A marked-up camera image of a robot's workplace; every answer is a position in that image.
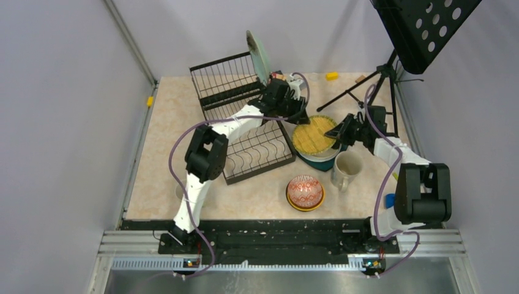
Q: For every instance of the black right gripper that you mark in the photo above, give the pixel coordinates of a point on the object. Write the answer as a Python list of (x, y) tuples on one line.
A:
[(338, 132)]

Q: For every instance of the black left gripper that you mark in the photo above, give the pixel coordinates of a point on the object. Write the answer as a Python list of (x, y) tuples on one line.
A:
[(298, 103)]

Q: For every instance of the yellow bamboo pattern plate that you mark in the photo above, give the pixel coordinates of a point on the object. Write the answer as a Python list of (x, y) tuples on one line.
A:
[(310, 138)]

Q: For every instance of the light green flower plate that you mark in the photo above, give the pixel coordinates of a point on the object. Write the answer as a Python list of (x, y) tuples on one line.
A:
[(259, 57)]

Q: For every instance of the black wire dish rack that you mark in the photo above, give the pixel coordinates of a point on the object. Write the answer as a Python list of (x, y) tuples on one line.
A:
[(236, 140)]

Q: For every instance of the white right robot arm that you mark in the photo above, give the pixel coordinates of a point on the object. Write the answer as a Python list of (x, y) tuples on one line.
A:
[(423, 191)]

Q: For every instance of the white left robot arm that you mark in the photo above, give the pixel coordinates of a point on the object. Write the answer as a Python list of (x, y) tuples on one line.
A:
[(206, 154)]

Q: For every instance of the white plate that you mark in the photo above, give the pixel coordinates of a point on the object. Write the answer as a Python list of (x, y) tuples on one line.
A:
[(324, 156)]

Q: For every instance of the beige mug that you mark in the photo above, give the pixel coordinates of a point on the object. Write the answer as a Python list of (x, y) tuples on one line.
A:
[(347, 165)]

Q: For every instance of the dark teal square plate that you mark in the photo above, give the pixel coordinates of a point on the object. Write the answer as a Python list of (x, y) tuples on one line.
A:
[(323, 166)]

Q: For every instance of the clear round lid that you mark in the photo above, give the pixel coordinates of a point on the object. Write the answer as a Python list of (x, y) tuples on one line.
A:
[(314, 76)]

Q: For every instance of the yellow lego block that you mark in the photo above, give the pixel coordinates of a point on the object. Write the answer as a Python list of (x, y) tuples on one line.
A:
[(330, 76)]

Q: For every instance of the brown wooden block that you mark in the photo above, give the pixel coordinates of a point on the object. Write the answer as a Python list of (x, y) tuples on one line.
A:
[(360, 79)]

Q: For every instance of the red patterned bowl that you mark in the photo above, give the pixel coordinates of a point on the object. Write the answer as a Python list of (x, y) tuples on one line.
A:
[(305, 190)]

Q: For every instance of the yellow bowl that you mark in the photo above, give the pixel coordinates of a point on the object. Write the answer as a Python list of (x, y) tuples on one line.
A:
[(305, 209)]

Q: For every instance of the blue toy car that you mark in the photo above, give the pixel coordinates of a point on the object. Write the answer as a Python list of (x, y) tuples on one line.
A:
[(389, 201)]

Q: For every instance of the black music stand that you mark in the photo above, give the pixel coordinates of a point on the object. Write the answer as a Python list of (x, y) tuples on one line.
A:
[(418, 30)]

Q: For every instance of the green white mug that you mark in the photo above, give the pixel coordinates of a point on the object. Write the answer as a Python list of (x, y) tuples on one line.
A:
[(180, 192)]

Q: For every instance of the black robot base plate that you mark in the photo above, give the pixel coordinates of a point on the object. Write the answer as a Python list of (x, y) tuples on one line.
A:
[(271, 242)]

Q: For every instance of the yellow block on rail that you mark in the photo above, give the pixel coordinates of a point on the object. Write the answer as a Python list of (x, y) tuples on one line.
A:
[(150, 101)]

